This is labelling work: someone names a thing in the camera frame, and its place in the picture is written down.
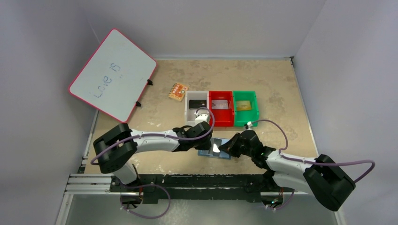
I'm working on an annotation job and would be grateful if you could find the white plastic bin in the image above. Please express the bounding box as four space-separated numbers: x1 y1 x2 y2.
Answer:
184 91 209 126

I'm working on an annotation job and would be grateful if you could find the blue card holder wallet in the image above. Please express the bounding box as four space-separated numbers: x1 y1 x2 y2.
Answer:
198 138 231 160

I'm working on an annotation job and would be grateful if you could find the red plastic bin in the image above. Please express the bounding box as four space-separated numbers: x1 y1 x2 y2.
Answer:
209 90 235 127

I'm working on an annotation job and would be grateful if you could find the green plastic bin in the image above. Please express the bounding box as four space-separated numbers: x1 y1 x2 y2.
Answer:
232 90 260 127

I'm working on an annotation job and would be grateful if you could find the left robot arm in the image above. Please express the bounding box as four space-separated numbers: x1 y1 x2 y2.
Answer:
90 122 213 192

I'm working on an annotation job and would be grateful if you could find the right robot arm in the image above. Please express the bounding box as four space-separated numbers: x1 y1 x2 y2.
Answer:
219 130 356 211

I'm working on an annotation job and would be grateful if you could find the black card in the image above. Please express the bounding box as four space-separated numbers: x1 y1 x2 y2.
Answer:
188 99 207 109

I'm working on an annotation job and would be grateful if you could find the white patterned card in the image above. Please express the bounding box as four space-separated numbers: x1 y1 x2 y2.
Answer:
211 99 230 110

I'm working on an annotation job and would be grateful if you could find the gold card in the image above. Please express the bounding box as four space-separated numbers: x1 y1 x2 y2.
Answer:
236 100 252 111

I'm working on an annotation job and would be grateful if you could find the orange spiral notebook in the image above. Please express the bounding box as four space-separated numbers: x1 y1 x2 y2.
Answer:
168 83 189 101

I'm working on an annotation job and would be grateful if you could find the pink-framed whiteboard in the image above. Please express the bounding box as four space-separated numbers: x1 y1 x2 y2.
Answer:
69 29 157 122

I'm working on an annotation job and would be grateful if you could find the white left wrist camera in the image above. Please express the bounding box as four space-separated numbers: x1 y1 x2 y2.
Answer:
194 113 211 125

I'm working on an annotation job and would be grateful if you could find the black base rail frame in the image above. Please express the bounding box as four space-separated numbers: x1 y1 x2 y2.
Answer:
63 173 339 206

